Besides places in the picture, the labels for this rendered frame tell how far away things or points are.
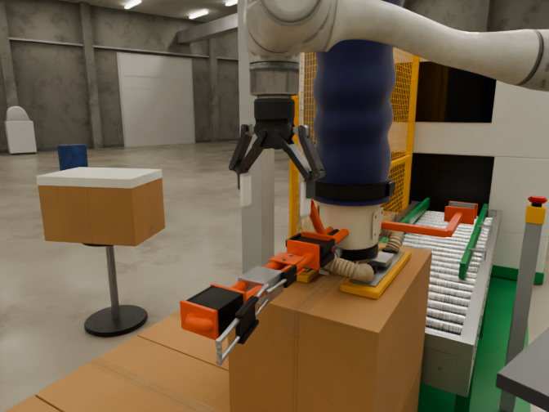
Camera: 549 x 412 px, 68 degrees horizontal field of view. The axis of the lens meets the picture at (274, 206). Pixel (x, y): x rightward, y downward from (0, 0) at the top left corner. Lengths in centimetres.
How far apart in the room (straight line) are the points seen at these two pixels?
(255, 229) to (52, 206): 122
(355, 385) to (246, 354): 30
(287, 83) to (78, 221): 211
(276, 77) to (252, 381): 77
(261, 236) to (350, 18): 212
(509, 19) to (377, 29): 1300
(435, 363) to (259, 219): 139
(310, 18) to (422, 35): 23
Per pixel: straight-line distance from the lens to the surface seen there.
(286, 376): 109
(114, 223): 257
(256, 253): 269
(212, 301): 69
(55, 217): 278
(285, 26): 56
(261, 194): 256
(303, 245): 94
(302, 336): 101
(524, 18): 1348
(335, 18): 61
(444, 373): 172
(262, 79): 74
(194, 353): 160
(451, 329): 187
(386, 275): 115
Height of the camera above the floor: 140
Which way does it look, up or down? 13 degrees down
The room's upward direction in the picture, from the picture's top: straight up
